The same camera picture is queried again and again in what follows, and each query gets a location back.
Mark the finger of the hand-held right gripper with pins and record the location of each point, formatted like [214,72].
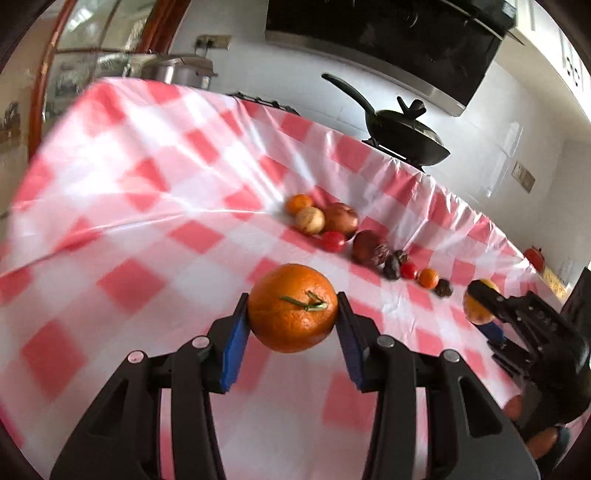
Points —
[494,331]
[489,295]

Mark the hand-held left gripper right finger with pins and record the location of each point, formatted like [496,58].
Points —
[353,350]

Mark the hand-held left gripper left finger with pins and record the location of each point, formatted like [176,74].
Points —
[235,341]

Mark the yellow-orange round fruit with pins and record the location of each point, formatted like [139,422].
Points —
[475,311]

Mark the large orange with stem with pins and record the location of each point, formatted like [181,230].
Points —
[293,307]

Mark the small red tomato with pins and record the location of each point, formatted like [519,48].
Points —
[408,270]

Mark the large red tomato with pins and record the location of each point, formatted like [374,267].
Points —
[333,241]

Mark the person's right hand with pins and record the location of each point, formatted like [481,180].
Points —
[542,443]

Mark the dark mangosteen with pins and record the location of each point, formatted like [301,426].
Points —
[443,288]
[392,268]

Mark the red round object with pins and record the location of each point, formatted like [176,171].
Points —
[534,257]

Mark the small mandarin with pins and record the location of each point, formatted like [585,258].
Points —
[428,277]
[299,203]

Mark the yellow flat object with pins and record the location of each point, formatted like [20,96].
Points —
[553,282]

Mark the wrinkled purple passion fruit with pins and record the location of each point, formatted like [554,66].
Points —
[382,255]

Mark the dark red round fruit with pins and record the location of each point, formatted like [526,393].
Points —
[364,244]

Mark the brown red apple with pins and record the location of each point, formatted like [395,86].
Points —
[342,219]

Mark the striped yellow melon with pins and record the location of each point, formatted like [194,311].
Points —
[310,220]

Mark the red white checked tablecloth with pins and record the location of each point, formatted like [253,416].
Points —
[138,230]

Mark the black wok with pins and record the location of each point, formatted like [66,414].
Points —
[415,154]

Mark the black wok lid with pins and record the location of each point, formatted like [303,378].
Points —
[406,122]

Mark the black gas stove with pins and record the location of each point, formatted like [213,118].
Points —
[263,100]

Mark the black range hood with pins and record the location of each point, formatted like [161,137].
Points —
[392,41]

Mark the stainless steel pot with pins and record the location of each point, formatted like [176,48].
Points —
[175,71]

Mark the beige wall switch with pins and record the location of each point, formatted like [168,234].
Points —
[524,176]

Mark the white wall cabinet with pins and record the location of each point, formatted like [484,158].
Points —
[554,37]

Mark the wall socket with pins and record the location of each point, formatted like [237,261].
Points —
[213,42]

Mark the brown wooden door frame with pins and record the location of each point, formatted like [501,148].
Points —
[46,69]

